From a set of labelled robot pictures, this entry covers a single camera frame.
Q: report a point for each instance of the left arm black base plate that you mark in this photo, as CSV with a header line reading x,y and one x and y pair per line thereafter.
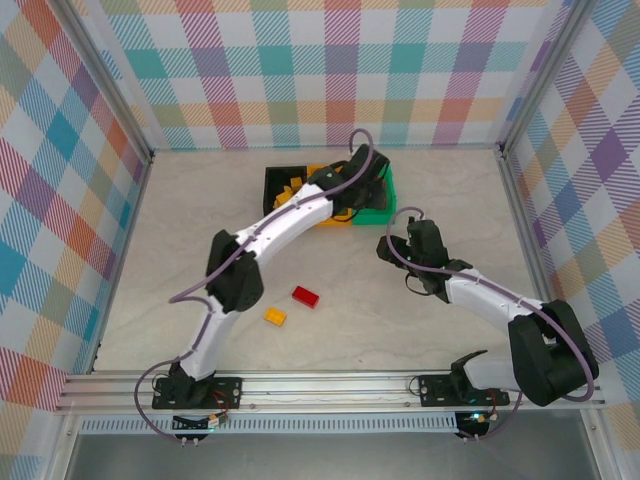
x,y
227,387

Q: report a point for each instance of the black plastic bin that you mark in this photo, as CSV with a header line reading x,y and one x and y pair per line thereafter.
x,y
270,175

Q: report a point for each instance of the yellow plastic bin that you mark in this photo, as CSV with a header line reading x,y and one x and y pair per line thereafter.
x,y
325,222

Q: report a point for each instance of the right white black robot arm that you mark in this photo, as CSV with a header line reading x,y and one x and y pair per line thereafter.
x,y
490,300

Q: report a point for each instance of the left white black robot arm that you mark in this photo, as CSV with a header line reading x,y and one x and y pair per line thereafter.
x,y
280,225

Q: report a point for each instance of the green plastic bin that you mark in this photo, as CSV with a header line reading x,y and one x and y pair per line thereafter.
x,y
372,218

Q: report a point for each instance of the yellow power connector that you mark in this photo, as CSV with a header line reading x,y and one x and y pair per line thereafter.
x,y
217,420
479,419

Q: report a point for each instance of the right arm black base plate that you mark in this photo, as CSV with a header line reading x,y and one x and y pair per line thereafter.
x,y
435,387

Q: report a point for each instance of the aluminium frame post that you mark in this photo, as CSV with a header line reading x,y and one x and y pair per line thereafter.
x,y
107,75
542,75

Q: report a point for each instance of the yellow lego brick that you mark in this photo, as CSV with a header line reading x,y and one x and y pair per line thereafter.
x,y
298,183
286,192
276,316
278,202

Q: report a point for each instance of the red lego brick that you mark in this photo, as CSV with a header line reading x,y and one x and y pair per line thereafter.
x,y
306,296

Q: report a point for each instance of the aluminium side rail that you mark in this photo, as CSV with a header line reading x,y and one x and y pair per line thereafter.
x,y
132,235
530,250

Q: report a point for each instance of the aluminium mounting rail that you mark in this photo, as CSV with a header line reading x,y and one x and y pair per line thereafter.
x,y
325,390

